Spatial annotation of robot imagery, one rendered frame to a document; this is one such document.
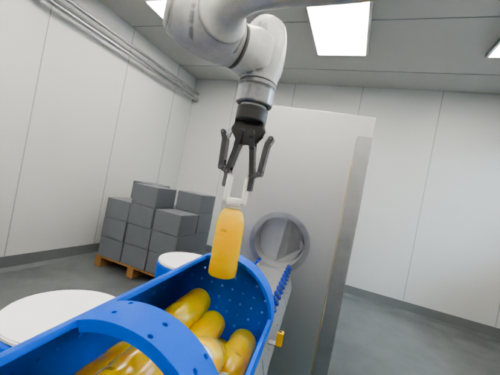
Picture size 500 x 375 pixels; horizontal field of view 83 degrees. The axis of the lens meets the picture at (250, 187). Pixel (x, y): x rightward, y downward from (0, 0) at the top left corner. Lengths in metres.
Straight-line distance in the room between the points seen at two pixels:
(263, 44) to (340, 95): 4.63
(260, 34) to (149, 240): 3.33
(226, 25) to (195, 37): 0.07
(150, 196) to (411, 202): 3.82
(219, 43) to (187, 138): 5.46
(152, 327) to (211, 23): 0.51
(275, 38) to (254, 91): 0.13
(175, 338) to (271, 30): 0.63
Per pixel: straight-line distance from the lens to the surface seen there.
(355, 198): 1.19
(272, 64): 0.70
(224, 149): 0.69
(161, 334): 0.40
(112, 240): 4.18
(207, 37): 0.62
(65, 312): 0.88
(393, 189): 4.99
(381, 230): 4.97
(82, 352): 0.62
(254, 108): 0.67
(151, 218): 3.74
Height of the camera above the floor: 1.42
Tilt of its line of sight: level
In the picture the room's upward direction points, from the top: 11 degrees clockwise
